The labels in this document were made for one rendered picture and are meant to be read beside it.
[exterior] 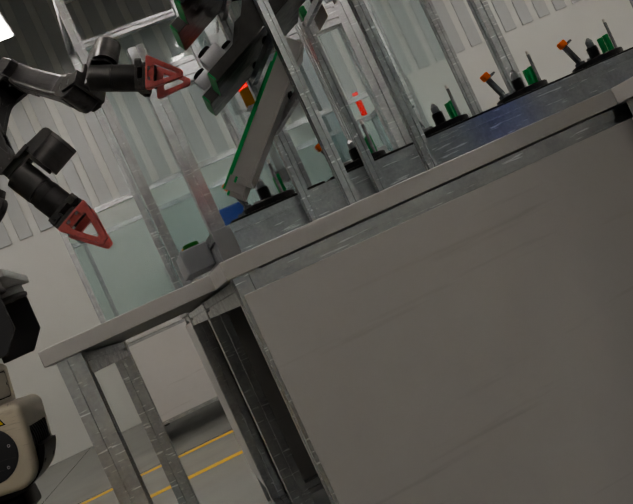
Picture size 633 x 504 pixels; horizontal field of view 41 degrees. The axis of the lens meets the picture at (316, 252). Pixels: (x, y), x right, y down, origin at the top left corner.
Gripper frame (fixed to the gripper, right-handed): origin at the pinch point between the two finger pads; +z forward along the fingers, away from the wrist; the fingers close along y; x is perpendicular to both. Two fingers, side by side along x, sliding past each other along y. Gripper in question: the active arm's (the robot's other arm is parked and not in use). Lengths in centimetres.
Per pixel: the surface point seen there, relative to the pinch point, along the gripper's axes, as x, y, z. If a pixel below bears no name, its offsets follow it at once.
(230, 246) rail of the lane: 35.8, 7.5, 8.9
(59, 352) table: 53, -37, -16
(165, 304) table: 45, -33, 2
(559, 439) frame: 66, -44, 67
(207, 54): -1.6, -15.4, 7.2
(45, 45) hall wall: -188, 823, -293
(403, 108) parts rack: 9.5, -19.2, 44.6
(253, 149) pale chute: 17.2, -20.9, 16.4
